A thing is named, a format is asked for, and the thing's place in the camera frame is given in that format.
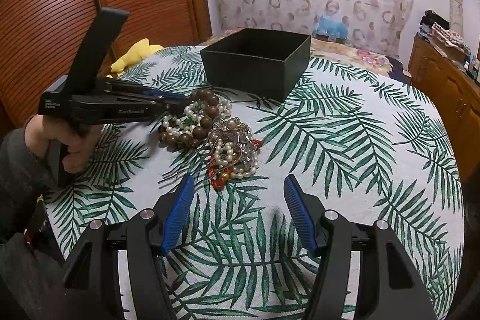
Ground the brown wooden bead bracelet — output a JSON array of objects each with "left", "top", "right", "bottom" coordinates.
[{"left": 157, "top": 88, "right": 244, "bottom": 150}]

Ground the silver crystal hair comb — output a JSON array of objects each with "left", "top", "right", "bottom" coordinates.
[{"left": 208, "top": 117, "right": 263, "bottom": 175}]

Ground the white pearl necklace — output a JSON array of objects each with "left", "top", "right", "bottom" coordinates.
[{"left": 161, "top": 97, "right": 260, "bottom": 181}]

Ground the black square jewelry box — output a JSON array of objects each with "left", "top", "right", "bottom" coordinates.
[{"left": 200, "top": 28, "right": 311, "bottom": 102}]

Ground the person's left hand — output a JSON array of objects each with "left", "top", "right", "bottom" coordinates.
[{"left": 24, "top": 114, "right": 104, "bottom": 175}]

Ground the yellow plush toy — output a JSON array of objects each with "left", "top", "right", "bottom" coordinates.
[{"left": 108, "top": 38, "right": 164, "bottom": 78}]

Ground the palm leaf print tablecloth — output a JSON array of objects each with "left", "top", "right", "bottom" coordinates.
[{"left": 46, "top": 56, "right": 465, "bottom": 319}]

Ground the dark grey left sleeve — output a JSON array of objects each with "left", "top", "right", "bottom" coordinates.
[{"left": 1, "top": 128, "right": 61, "bottom": 319}]

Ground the blue plush toy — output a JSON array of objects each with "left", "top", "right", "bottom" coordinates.
[{"left": 312, "top": 16, "right": 348, "bottom": 40}]

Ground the wooden sideboard cabinet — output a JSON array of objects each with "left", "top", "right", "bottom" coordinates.
[{"left": 408, "top": 37, "right": 479, "bottom": 181}]

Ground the stack of folded fabrics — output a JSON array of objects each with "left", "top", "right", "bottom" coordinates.
[{"left": 419, "top": 10, "right": 471, "bottom": 62}]

